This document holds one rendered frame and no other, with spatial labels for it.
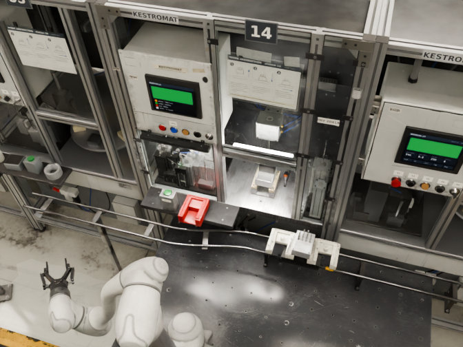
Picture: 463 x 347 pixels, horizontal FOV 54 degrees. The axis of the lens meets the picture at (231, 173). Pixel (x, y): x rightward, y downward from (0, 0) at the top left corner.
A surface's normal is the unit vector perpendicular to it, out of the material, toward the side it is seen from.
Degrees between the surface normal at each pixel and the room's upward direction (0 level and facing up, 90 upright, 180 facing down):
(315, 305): 0
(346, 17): 0
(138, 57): 91
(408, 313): 0
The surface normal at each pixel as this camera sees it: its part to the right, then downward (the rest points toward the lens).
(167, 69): -0.29, 0.72
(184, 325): -0.03, -0.74
